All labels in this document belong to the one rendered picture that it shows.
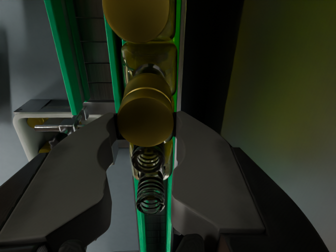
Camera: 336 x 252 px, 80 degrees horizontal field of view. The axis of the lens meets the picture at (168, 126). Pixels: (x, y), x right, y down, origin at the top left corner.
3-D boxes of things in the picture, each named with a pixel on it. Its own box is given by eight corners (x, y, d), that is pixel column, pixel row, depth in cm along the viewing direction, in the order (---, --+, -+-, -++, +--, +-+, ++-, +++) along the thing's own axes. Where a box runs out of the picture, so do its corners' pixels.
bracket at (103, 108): (129, 104, 50) (125, 117, 44) (90, 104, 49) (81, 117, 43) (128, 90, 48) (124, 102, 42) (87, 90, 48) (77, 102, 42)
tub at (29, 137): (119, 150, 64) (114, 168, 57) (46, 151, 63) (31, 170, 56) (112, 99, 56) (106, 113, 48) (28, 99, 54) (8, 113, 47)
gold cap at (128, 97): (171, 116, 16) (175, 148, 13) (126, 116, 16) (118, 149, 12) (171, 72, 15) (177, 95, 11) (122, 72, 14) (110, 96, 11)
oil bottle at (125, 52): (167, 59, 39) (178, 106, 20) (138, 59, 38) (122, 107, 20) (168, 27, 36) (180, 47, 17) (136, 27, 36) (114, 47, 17)
